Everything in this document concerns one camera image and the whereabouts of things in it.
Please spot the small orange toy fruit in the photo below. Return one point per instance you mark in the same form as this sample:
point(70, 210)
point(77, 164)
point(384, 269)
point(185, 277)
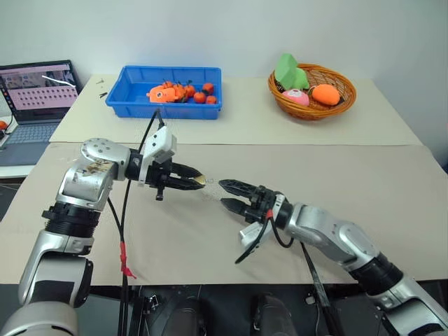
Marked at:
point(211, 100)
point(199, 97)
point(208, 87)
point(189, 90)

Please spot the brass padlock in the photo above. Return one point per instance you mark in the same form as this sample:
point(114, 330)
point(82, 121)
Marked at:
point(200, 180)

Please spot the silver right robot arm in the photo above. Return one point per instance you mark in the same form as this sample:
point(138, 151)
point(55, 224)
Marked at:
point(325, 227)

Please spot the brown wicker basket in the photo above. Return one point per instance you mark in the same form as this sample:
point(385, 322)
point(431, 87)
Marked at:
point(315, 111)

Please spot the orange plush fish toy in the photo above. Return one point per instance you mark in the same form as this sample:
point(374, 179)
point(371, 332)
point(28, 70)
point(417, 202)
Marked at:
point(162, 94)

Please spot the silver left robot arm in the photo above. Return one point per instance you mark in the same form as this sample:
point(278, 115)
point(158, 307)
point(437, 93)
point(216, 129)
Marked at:
point(84, 182)

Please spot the grey laptop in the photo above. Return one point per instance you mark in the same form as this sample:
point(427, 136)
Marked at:
point(35, 101)

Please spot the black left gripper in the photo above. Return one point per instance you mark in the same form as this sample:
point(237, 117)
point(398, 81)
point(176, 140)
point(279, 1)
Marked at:
point(158, 176)

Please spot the pink plush toy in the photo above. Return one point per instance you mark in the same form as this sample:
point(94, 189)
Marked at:
point(297, 97)

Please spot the orange plush mango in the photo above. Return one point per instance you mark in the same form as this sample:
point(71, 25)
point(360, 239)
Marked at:
point(325, 94)

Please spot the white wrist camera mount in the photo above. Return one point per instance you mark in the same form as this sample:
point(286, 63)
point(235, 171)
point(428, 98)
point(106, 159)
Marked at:
point(250, 234)
point(159, 141)

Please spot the blue plastic bin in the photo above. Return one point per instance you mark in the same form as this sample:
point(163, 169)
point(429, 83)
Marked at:
point(133, 94)

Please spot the green toy block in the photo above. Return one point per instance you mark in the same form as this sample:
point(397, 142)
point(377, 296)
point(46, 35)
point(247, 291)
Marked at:
point(288, 71)

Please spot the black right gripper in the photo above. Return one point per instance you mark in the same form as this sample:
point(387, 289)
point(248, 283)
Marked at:
point(260, 206)

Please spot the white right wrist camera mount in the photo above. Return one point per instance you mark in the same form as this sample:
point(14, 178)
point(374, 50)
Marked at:
point(250, 234)

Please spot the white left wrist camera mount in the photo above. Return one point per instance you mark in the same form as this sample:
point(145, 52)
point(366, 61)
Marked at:
point(159, 141)

